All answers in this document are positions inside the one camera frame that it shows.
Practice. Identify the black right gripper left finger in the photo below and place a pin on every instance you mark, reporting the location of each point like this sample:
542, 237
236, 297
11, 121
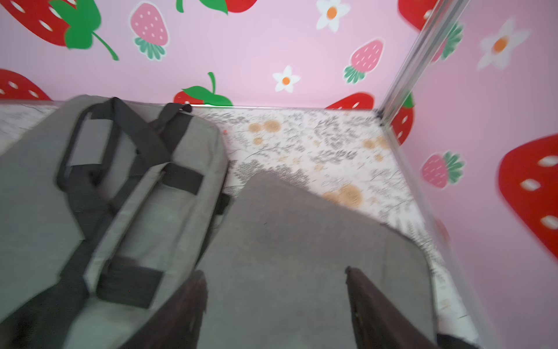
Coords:
177, 324

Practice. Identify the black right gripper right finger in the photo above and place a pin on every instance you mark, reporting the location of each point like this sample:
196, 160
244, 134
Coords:
377, 323

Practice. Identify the grey laptop sleeve bag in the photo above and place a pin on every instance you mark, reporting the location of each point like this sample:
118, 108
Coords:
276, 271

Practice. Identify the grey backpack with black straps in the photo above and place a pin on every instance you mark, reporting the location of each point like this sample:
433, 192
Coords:
106, 207

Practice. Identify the aluminium frame post right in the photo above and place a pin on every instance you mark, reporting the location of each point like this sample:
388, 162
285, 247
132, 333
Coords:
444, 15

